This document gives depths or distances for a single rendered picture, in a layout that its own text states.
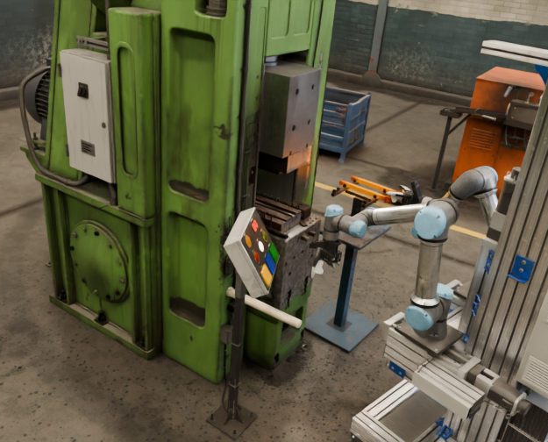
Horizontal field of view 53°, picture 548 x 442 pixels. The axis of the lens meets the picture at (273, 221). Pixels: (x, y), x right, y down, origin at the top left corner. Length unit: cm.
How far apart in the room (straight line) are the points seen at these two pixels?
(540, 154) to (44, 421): 266
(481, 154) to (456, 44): 437
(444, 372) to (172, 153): 166
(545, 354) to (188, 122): 188
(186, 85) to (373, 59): 830
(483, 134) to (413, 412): 375
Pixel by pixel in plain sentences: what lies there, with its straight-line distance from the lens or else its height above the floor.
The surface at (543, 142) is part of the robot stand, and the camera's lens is 226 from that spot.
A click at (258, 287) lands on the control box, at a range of 238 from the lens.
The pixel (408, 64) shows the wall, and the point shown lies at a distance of 1063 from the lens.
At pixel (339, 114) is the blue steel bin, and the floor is 57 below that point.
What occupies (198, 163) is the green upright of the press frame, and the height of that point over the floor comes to 129.
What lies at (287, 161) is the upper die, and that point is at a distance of 277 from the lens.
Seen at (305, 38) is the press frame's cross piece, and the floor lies 189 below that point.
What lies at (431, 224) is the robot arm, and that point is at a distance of 215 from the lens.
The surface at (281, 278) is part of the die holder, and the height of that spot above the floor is 68.
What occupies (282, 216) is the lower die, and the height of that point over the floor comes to 99.
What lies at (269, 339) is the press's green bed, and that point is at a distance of 330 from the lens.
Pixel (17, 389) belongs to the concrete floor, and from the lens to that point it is 347.
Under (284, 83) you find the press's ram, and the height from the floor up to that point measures 173.
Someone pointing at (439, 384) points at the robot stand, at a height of 73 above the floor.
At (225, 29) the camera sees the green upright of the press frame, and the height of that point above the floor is 196.
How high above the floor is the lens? 231
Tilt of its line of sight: 27 degrees down
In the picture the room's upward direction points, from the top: 5 degrees clockwise
